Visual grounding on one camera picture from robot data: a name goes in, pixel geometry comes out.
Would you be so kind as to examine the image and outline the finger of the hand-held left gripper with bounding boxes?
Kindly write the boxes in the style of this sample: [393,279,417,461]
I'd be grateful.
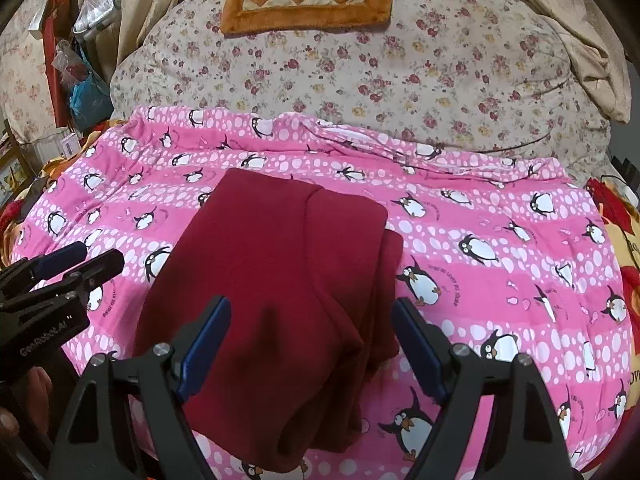
[0,241,89,297]
[27,249,125,311]

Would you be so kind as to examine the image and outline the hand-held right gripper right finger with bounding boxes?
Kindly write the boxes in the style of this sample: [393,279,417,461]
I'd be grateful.
[391,297,584,480]

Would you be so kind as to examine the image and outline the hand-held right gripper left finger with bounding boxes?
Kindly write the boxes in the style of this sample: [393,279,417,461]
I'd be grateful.
[47,295,233,480]

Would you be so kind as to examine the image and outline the dark red garment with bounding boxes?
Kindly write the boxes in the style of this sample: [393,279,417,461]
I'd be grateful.
[132,167,405,475]

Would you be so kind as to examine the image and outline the person's left hand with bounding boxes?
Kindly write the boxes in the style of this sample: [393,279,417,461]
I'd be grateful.
[0,366,54,444]

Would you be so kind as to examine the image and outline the small white box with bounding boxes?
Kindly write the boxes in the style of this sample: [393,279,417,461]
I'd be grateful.
[59,131,82,159]

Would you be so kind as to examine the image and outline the wooden chair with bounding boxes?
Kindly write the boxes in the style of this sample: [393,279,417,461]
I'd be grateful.
[0,119,37,196]

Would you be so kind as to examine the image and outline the pink penguin print blanket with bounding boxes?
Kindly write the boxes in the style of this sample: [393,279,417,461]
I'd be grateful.
[10,105,634,480]

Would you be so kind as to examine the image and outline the blue plastic bag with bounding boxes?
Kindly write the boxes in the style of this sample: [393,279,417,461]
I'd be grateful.
[69,71,115,120]

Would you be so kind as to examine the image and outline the floral fabric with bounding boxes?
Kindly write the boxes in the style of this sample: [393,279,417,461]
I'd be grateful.
[0,7,60,143]

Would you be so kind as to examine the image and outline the red hanging cloth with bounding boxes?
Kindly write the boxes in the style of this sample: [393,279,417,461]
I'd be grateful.
[41,0,77,128]

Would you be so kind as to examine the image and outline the red and yellow printed blanket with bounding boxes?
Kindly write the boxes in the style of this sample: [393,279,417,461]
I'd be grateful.
[0,119,640,413]

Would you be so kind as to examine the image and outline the beige curtain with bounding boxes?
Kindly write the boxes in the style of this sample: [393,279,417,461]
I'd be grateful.
[75,0,203,88]

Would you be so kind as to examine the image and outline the clear plastic bag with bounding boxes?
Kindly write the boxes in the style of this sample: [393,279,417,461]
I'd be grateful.
[72,0,123,41]

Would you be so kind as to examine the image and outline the floral quilt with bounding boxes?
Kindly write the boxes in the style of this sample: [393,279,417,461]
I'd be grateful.
[110,0,614,181]

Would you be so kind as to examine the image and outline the beige cloth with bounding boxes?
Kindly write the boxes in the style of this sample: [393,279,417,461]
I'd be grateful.
[460,0,632,124]

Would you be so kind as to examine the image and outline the black object by wall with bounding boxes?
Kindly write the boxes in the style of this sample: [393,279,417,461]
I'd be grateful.
[611,156,640,195]

